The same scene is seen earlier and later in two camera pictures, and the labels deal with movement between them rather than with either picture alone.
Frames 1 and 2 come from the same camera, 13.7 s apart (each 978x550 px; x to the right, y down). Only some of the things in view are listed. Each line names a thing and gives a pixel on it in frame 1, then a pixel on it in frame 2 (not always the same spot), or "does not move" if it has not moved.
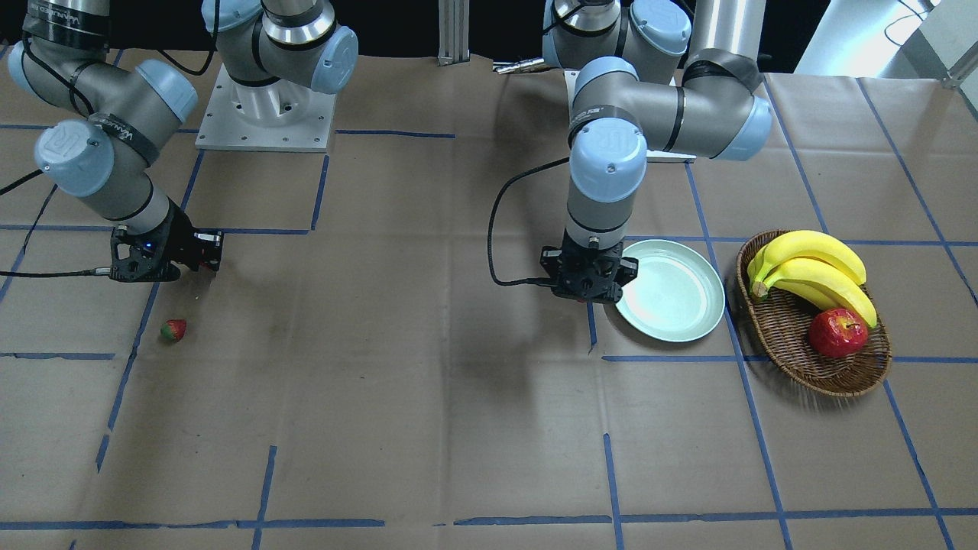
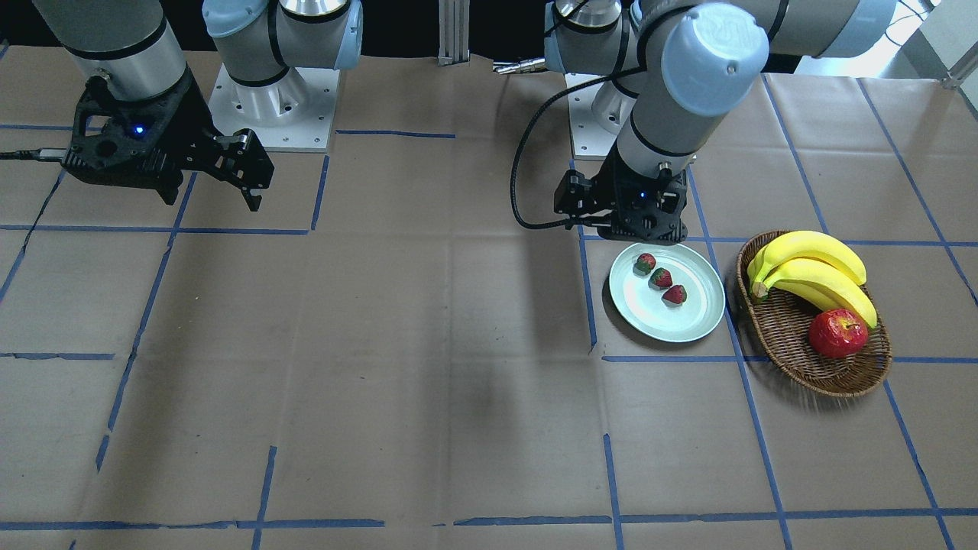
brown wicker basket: (782, 321) does not move
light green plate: (678, 296) does not move
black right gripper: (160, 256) to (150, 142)
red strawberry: (174, 329) to (675, 296)
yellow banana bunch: (814, 268) does not move
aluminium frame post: (454, 21) does not move
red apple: (837, 333) does not move
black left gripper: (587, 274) to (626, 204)
